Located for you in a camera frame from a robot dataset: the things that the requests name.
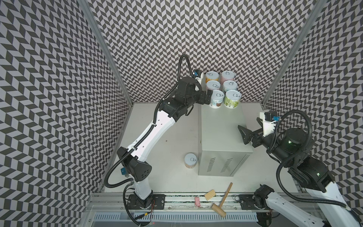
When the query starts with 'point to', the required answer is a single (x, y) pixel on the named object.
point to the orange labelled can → (190, 161)
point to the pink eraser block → (197, 201)
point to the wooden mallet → (219, 209)
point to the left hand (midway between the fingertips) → (204, 90)
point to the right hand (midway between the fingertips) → (247, 127)
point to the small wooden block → (210, 195)
